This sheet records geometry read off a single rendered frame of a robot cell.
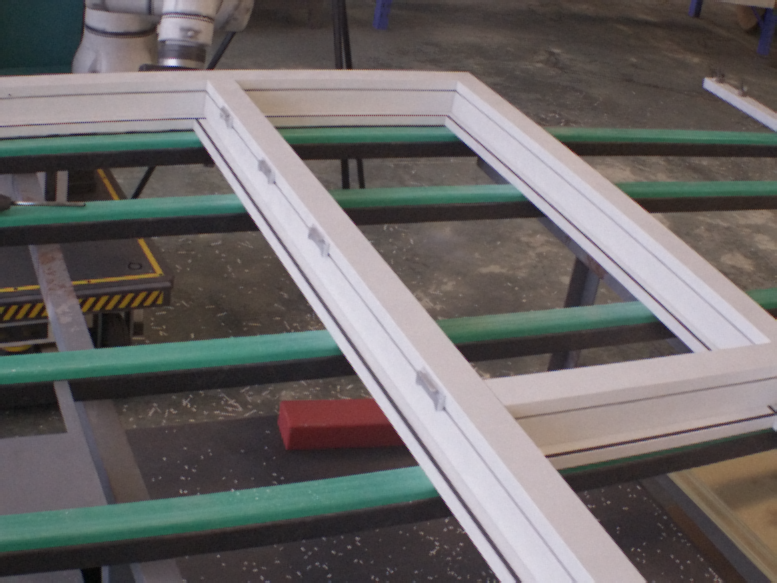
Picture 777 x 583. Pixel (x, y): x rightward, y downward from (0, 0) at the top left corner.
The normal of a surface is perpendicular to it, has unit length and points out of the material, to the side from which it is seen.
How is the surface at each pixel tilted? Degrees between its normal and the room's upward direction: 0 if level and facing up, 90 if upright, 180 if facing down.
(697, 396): 90
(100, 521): 0
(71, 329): 0
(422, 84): 90
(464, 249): 0
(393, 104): 90
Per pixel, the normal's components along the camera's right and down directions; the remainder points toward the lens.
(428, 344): 0.15, -0.87
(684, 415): 0.38, 0.49
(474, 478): -0.92, 0.07
